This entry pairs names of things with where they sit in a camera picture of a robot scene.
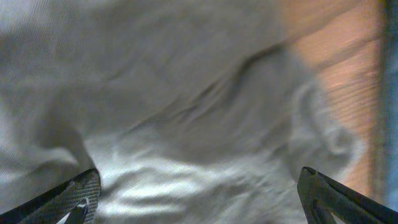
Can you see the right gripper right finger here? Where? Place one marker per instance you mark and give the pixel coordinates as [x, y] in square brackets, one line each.
[323, 199]

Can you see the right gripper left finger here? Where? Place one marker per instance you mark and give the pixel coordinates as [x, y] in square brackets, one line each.
[74, 201]

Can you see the grey shorts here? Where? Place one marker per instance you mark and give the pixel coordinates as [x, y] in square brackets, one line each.
[191, 111]

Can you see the blue denim garment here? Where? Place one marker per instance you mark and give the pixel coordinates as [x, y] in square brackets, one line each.
[388, 108]

